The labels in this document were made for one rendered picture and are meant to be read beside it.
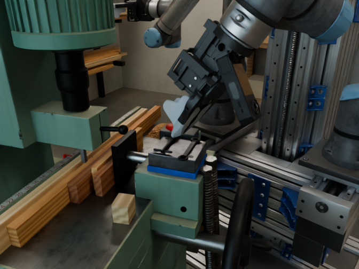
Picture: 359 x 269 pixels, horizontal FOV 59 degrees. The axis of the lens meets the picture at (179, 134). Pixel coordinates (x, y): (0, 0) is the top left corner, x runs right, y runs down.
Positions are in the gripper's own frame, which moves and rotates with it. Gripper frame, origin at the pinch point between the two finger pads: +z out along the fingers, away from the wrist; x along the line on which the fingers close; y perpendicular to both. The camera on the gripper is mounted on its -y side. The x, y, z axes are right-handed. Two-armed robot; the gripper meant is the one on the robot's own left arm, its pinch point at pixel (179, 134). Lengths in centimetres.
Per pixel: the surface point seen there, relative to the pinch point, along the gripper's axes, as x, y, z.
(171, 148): -1.7, 0.2, 4.6
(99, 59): -206, 186, 126
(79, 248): 18.3, -3.6, 18.1
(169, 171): 1.0, -3.2, 6.8
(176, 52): -307, 164, 98
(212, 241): -3.0, -18.2, 13.9
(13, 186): 10.4, 21.5, 35.6
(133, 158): -1.7, 5.6, 13.4
